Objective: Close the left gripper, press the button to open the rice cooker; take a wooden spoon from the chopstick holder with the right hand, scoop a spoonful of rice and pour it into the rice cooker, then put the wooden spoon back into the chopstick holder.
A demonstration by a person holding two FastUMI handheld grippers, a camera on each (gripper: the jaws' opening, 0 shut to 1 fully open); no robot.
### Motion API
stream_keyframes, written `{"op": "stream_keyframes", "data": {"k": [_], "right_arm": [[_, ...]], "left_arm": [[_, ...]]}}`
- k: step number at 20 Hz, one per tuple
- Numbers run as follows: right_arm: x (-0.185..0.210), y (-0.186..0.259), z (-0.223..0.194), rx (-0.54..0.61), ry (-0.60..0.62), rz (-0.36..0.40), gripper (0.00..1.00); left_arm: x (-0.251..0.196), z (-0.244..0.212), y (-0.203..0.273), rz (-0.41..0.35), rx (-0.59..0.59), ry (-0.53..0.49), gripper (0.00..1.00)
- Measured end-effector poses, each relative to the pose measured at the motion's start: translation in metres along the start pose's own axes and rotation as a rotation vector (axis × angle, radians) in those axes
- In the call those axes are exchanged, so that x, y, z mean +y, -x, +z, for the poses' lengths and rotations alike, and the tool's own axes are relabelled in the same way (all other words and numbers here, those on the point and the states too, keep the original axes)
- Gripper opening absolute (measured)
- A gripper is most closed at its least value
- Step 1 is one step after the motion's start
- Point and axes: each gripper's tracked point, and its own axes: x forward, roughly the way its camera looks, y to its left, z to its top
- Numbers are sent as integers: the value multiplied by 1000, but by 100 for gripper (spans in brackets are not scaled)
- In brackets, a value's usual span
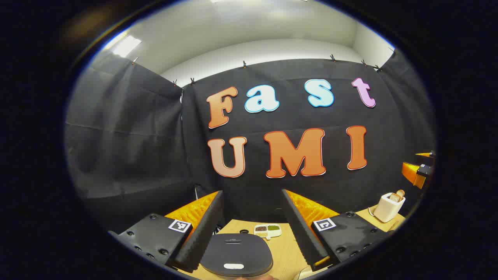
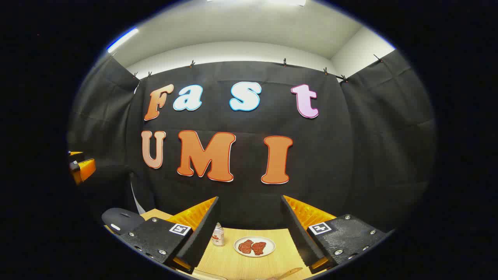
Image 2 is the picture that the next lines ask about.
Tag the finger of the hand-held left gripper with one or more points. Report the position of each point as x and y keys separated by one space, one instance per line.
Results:
x=86 y=170
x=76 y=157

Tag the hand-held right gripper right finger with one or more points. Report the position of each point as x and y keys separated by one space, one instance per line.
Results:
x=301 y=241

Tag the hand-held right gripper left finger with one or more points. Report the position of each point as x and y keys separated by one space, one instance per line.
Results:
x=202 y=241

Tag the wooden spoon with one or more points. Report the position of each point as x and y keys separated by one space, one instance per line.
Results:
x=291 y=272

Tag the black rice cooker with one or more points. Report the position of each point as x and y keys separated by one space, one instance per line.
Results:
x=122 y=221

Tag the small clear drink bottle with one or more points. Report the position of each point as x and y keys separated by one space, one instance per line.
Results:
x=218 y=236

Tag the red meat slice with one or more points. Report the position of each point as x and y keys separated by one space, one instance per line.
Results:
x=259 y=248
x=245 y=247

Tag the white round plate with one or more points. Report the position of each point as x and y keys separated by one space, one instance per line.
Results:
x=255 y=254

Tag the black backdrop cloth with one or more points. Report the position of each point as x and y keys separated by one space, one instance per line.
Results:
x=241 y=202

